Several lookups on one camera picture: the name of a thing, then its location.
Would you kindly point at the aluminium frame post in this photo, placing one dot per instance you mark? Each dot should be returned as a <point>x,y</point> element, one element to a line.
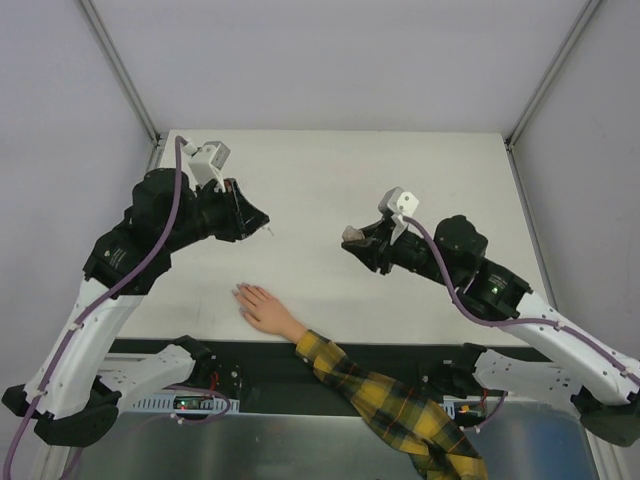
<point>118,68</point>
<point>578,29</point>

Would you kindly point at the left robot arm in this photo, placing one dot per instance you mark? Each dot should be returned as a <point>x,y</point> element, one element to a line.
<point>75,406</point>

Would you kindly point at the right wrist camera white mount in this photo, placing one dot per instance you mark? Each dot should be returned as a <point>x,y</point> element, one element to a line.
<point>398,205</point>

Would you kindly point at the yellow plaid sleeve forearm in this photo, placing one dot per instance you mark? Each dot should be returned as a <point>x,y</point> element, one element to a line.
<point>399,415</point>

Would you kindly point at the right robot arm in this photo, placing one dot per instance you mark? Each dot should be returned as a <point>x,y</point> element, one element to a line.
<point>580,374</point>

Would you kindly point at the left aluminium frame post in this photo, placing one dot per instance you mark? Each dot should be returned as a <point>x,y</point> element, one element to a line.
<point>118,68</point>

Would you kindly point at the right aluminium frame post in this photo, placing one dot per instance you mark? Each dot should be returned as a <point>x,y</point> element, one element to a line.
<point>578,29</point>

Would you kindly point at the glitter nail polish bottle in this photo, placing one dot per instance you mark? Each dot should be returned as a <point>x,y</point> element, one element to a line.
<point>351,234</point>

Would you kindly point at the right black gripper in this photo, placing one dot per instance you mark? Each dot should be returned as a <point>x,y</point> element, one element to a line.
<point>385,247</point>

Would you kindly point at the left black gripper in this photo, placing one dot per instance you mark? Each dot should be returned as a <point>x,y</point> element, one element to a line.
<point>233,211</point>

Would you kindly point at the mannequin hand with painted nails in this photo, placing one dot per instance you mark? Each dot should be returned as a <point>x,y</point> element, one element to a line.
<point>267,314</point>

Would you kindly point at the green circuit board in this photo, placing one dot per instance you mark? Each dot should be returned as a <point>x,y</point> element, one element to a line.
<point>193,403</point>

